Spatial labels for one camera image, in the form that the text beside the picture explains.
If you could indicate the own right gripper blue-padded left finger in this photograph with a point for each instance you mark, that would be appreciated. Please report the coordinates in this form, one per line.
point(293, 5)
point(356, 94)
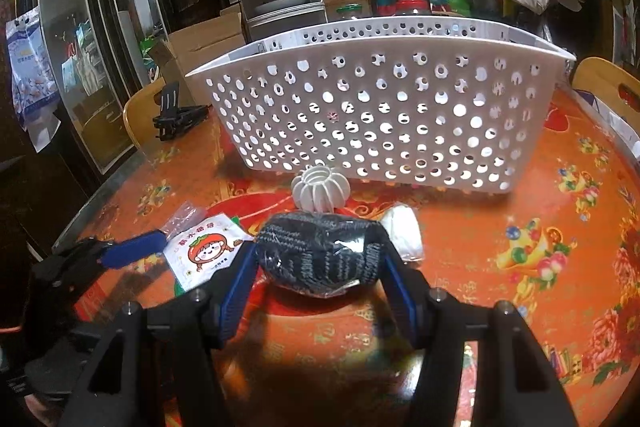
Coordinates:
point(232, 288)

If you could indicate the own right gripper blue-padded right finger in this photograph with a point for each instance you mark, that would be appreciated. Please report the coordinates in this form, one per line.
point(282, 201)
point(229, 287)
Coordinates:
point(406, 292)

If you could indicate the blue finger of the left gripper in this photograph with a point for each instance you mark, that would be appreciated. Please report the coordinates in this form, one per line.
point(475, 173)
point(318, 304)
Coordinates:
point(132, 247)

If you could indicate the small white cloth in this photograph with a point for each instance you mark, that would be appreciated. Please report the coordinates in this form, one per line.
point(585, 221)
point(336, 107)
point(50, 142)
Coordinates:
point(403, 229)

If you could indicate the black knitted item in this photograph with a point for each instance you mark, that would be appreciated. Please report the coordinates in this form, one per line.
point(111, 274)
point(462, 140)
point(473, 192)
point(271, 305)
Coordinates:
point(321, 255)

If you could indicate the white snack packet cartoon print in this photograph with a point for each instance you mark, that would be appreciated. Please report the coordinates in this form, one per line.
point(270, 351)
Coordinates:
point(196, 254)

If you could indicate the white ribbed pumpkin ornament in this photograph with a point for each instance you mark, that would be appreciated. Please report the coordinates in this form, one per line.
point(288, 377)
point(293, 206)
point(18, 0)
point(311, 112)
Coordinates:
point(320, 189)

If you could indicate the wooden chair left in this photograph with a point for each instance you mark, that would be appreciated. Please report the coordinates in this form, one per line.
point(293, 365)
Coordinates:
point(139, 112)

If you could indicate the wooden chair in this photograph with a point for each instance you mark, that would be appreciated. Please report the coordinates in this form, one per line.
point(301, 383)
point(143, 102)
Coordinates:
point(612, 85)
point(139, 112)

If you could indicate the black phone stand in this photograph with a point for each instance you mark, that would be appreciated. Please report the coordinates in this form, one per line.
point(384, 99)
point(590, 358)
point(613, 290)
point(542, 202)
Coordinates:
point(174, 120)

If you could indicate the white perforated plastic basket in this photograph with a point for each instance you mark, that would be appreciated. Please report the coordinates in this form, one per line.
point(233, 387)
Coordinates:
point(441, 101)

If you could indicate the blue white hanging packet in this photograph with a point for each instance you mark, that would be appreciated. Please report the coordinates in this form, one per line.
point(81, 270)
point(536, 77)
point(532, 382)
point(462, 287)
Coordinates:
point(34, 90)

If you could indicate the cardboard box left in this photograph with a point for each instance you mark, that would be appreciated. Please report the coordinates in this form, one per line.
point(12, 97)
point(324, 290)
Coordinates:
point(193, 46)

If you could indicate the clear glass jar green lid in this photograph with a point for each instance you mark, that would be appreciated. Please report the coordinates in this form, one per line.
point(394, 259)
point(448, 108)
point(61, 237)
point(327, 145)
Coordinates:
point(350, 11)

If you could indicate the glass jar green olives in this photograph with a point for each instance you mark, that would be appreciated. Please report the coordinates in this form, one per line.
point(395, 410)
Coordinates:
point(412, 7)

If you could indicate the wooden chair right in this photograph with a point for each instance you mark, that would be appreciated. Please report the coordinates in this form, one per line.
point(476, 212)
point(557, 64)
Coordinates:
point(612, 85)

